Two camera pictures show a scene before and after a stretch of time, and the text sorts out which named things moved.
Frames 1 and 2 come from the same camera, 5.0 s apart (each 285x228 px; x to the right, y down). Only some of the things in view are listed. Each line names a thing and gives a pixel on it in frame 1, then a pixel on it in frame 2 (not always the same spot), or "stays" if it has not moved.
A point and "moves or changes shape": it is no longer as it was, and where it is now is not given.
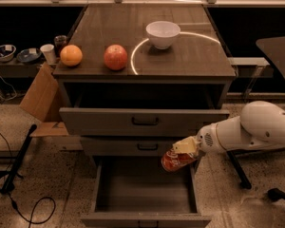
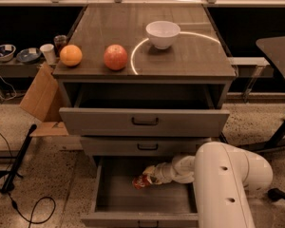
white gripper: [207, 138] → [163, 172]
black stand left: [4, 180] stays
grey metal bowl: [4, 52] stays
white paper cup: [49, 53] stays
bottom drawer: [137, 192] stays
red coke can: [172, 161] moves or changes shape
